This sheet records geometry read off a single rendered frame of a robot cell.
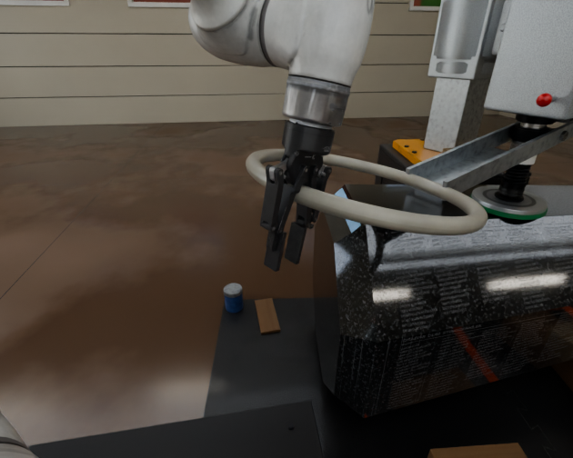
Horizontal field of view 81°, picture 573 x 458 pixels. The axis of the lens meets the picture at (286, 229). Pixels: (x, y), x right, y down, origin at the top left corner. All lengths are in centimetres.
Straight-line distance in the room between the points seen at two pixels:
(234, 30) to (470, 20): 150
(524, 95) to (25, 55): 746
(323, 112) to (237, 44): 16
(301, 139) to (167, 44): 662
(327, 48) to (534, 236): 97
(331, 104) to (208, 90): 657
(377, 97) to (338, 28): 709
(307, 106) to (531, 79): 79
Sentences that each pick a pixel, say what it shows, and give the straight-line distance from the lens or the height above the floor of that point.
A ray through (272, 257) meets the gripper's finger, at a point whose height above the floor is 98.
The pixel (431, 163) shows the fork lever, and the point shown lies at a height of 102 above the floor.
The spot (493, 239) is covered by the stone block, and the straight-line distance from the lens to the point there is 119.
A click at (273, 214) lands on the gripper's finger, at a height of 107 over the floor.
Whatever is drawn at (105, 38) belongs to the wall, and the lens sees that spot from 730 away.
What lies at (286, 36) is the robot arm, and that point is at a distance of 50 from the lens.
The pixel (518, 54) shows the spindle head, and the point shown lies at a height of 127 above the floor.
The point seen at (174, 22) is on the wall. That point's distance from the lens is 704.
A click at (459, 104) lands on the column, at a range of 199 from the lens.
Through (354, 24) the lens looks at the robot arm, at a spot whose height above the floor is 131.
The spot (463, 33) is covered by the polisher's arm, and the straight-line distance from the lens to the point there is 193.
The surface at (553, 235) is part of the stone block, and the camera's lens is 132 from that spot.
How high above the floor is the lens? 129
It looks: 28 degrees down
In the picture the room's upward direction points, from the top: straight up
